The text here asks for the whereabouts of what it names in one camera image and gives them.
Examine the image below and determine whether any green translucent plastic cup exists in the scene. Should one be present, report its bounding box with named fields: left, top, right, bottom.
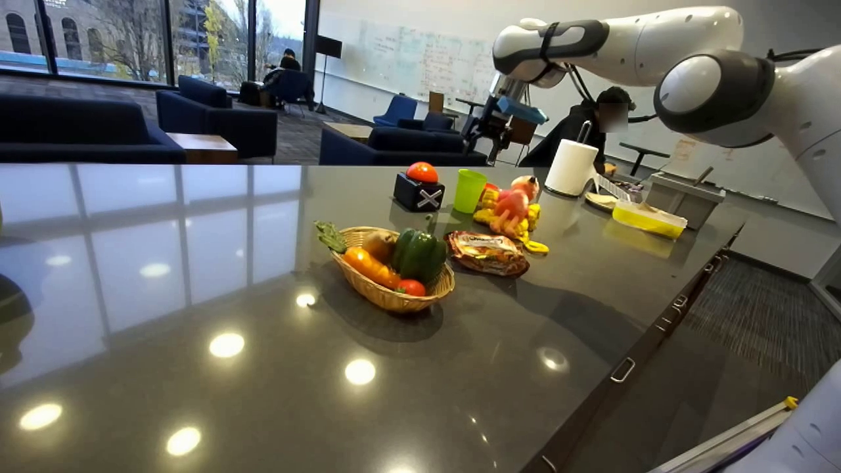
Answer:
left=453, top=168, right=487, bottom=213

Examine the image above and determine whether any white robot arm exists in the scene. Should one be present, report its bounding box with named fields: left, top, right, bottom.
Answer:
left=493, top=6, right=841, bottom=221

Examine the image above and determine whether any green toy bell pepper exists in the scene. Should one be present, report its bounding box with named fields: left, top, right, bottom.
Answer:
left=393, top=230, right=448, bottom=283

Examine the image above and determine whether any red toy tomato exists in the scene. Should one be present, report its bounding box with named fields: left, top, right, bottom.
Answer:
left=398, top=279, right=426, bottom=296

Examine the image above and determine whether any orange toy carrot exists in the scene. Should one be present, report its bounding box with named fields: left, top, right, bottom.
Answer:
left=316, top=224, right=401, bottom=289

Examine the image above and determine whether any orange toy fruit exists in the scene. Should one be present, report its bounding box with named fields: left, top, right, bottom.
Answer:
left=407, top=161, right=439, bottom=184

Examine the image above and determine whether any woven wicker basket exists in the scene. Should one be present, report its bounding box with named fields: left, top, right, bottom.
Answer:
left=335, top=225, right=456, bottom=313

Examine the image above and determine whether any orange snack packet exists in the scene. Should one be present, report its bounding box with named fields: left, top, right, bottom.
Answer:
left=448, top=230, right=532, bottom=279

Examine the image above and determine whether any yellow knitted doll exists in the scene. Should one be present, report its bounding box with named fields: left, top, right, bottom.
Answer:
left=474, top=175, right=550, bottom=255

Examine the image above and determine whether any dark blue couch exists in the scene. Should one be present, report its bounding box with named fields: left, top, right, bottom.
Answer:
left=318, top=126, right=487, bottom=166

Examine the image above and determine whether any white paper towel roll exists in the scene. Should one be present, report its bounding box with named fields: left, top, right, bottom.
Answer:
left=544, top=138, right=598, bottom=196

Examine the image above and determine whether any seated person in black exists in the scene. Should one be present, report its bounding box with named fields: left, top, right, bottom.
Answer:
left=523, top=87, right=637, bottom=170

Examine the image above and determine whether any wooden side table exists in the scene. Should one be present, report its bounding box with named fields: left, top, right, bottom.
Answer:
left=172, top=132, right=240, bottom=163

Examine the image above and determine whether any dark blue armchair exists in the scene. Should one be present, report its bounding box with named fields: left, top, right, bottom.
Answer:
left=155, top=77, right=278, bottom=158

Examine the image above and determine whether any dark blue sofa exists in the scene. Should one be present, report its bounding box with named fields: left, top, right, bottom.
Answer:
left=0, top=94, right=185, bottom=163

